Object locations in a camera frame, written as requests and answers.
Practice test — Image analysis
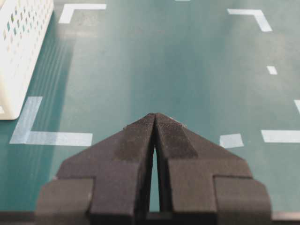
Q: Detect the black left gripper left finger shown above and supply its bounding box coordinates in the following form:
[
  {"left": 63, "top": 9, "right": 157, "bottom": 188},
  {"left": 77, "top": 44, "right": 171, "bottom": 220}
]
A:
[{"left": 35, "top": 113, "right": 155, "bottom": 225}]

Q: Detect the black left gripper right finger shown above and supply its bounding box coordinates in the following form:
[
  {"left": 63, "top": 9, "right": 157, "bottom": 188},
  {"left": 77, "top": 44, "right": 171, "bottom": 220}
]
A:
[{"left": 155, "top": 113, "right": 272, "bottom": 225}]

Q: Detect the white tape square piece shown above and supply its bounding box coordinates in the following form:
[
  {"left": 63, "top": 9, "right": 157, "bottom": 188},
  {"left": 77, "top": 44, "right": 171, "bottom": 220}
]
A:
[{"left": 219, "top": 134, "right": 244, "bottom": 148}]

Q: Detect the white tape strip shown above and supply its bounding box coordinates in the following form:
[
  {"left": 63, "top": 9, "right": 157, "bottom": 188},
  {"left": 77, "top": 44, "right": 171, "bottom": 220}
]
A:
[{"left": 261, "top": 130, "right": 300, "bottom": 143}]

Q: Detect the white tape corner marker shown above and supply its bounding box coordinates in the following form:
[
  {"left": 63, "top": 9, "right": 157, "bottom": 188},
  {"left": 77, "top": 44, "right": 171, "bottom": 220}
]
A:
[
  {"left": 58, "top": 3, "right": 107, "bottom": 24},
  {"left": 9, "top": 97, "right": 93, "bottom": 147},
  {"left": 227, "top": 8, "right": 272, "bottom": 32}
]

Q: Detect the small white tape piece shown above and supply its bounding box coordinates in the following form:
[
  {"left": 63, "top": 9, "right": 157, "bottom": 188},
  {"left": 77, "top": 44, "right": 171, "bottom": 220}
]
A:
[{"left": 267, "top": 66, "right": 278, "bottom": 75}]

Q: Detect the white plastic lattice basket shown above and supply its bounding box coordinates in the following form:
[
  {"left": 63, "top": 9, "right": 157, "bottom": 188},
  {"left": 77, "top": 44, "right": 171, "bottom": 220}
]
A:
[{"left": 0, "top": 0, "right": 54, "bottom": 120}]

